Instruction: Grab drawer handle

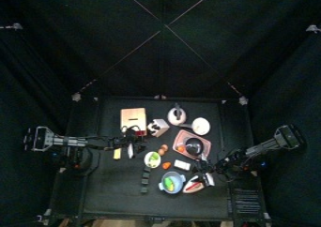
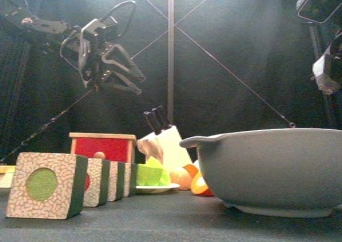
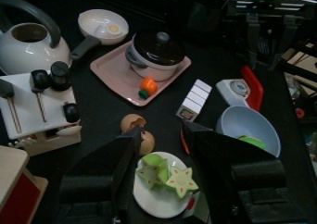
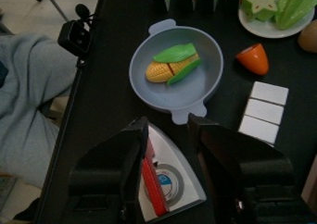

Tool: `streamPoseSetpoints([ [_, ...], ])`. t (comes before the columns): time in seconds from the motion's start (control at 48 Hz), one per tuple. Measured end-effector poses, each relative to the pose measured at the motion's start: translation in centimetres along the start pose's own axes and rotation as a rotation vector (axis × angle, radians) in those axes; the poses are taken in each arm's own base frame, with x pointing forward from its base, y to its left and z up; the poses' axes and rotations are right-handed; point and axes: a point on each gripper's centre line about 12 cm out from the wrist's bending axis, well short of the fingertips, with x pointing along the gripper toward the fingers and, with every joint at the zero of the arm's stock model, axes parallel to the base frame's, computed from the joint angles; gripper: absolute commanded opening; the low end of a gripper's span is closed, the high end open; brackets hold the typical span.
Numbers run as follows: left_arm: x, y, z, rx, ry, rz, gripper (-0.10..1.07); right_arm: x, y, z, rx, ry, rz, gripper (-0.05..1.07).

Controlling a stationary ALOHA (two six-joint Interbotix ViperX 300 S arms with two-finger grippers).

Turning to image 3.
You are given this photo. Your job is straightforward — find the white toy kitchen scale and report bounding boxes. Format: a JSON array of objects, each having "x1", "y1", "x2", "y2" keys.
[{"x1": 214, "y1": 78, "x2": 252, "y2": 108}]

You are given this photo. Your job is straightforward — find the wooden drawer cabinet red front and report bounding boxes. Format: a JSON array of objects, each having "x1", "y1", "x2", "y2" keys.
[{"x1": 0, "y1": 144, "x2": 49, "y2": 224}]

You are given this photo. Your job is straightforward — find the toy fried egg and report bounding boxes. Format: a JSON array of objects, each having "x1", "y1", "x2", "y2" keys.
[{"x1": 105, "y1": 23, "x2": 124, "y2": 36}]

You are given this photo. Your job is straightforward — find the pink plastic tray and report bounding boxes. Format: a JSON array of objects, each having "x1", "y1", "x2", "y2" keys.
[{"x1": 89, "y1": 39, "x2": 192, "y2": 107}]

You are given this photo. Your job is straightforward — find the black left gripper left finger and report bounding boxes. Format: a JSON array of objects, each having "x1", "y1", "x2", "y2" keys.
[{"x1": 56, "y1": 124, "x2": 144, "y2": 224}]

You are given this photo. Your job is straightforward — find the white toy toaster black knobs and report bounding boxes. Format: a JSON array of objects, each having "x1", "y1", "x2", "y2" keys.
[{"x1": 0, "y1": 60, "x2": 82, "y2": 156}]

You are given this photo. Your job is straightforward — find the red toy spatula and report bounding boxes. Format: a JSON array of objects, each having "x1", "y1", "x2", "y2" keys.
[{"x1": 239, "y1": 65, "x2": 264, "y2": 113}]

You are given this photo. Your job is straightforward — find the small red ring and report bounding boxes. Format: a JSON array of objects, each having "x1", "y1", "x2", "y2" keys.
[{"x1": 292, "y1": 107, "x2": 307, "y2": 119}]

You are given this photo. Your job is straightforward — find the white rectangular toy box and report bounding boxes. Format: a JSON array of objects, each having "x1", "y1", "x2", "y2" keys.
[{"x1": 175, "y1": 78, "x2": 212, "y2": 123}]

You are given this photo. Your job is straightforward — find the white round plate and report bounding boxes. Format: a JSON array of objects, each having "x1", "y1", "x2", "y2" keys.
[{"x1": 131, "y1": 151, "x2": 200, "y2": 219}]

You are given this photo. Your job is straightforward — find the green toy food piece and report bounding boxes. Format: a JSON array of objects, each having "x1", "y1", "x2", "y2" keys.
[{"x1": 236, "y1": 134, "x2": 267, "y2": 151}]

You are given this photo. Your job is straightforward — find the white toy cooking pot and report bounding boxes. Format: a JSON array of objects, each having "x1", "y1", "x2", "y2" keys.
[{"x1": 124, "y1": 42, "x2": 187, "y2": 82}]

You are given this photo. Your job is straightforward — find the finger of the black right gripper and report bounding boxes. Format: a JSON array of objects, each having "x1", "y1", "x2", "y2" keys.
[
  {"x1": 267, "y1": 15, "x2": 299, "y2": 71},
  {"x1": 244, "y1": 14, "x2": 260, "y2": 70}
]

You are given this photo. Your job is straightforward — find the dark pot lid with knob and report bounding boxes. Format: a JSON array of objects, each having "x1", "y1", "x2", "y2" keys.
[{"x1": 131, "y1": 31, "x2": 187, "y2": 67}]

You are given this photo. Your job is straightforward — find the brown toy eggshell half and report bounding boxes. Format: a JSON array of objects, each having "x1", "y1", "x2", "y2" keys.
[
  {"x1": 139, "y1": 130, "x2": 157, "y2": 156},
  {"x1": 119, "y1": 113, "x2": 147, "y2": 133}
]

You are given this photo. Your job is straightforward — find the green toy starfruit slice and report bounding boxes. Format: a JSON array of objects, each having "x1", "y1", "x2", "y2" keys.
[
  {"x1": 135, "y1": 153, "x2": 171, "y2": 191},
  {"x1": 163, "y1": 166, "x2": 200, "y2": 200}
]

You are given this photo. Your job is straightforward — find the light blue bowl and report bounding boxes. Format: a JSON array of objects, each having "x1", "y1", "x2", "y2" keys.
[{"x1": 214, "y1": 105, "x2": 282, "y2": 158}]

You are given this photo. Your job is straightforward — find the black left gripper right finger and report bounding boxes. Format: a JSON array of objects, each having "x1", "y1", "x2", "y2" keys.
[{"x1": 180, "y1": 118, "x2": 317, "y2": 224}]

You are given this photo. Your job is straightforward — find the white frying pan grey handle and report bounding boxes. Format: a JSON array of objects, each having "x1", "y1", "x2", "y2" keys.
[{"x1": 69, "y1": 8, "x2": 129, "y2": 61}]

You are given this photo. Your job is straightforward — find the thin orange stick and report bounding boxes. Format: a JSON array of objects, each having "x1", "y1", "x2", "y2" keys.
[{"x1": 177, "y1": 127, "x2": 191, "y2": 156}]

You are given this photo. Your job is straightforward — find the white kettle grey handle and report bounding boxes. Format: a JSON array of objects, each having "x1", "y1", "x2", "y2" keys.
[{"x1": 0, "y1": 0, "x2": 74, "y2": 77}]

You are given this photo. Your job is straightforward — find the orange toy carrot piece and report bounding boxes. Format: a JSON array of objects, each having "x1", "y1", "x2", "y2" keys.
[{"x1": 137, "y1": 76, "x2": 159, "y2": 100}]

